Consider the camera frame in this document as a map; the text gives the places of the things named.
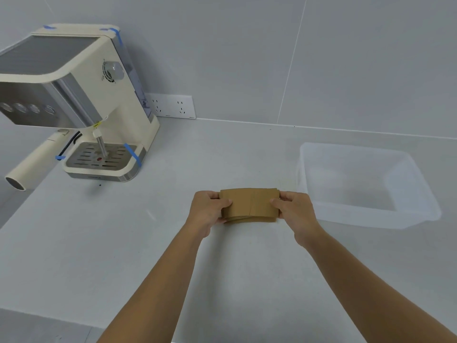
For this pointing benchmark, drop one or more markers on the person's right hand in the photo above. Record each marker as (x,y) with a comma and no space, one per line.
(298,216)

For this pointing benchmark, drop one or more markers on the person's left forearm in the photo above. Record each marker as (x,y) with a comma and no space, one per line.
(153,291)

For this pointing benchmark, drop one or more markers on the person's right forearm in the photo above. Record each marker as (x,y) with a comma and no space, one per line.
(371,292)

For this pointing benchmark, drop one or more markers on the stack of brown cardboard sleeves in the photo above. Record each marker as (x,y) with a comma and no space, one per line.
(249,206)

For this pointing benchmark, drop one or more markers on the clear plastic bin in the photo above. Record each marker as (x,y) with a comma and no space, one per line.
(364,185)

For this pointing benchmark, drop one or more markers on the white wall socket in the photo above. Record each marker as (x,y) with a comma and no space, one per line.
(171,105)

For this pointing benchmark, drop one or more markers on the person's right thumb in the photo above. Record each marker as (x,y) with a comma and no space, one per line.
(276,204)

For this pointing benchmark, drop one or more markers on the person's left hand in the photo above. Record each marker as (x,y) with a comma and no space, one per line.
(204,212)

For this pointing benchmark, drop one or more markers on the cream espresso machine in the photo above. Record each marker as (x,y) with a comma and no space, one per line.
(71,99)

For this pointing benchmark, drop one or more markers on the person's left thumb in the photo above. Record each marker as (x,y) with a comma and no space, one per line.
(222,203)

